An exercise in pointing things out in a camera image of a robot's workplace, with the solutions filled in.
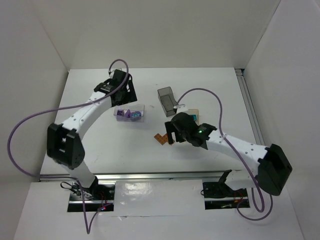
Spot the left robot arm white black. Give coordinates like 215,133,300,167
46,69,137,198

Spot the aluminium rail front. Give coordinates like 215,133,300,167
39,170,233,182

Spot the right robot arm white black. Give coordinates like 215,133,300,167
164,112,293,196

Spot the orange lego plate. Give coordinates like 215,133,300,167
154,133,172,146

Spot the purple lego brick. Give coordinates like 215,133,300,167
117,109,126,117

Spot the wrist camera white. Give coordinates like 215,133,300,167
173,104,189,114
108,68,122,78

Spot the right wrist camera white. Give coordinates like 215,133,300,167
173,104,189,114

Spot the aluminium rail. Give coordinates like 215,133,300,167
234,68,265,145
39,170,233,182

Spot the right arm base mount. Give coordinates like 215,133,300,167
200,182,250,210

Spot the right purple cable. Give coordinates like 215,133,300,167
174,87,274,221

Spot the dark grey plastic container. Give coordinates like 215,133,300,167
157,86,177,117

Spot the purple rounded printed lego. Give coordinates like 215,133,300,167
130,111,142,119

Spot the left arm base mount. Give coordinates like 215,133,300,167
60,181,115,213

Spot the light purple curved lego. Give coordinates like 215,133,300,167
124,109,133,119

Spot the clear plastic container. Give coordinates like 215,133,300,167
113,104,145,123

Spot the aluminium rail right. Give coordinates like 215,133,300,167
234,68,265,145

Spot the amber plastic container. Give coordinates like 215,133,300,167
187,108,200,125

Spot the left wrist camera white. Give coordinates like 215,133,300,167
108,68,122,78

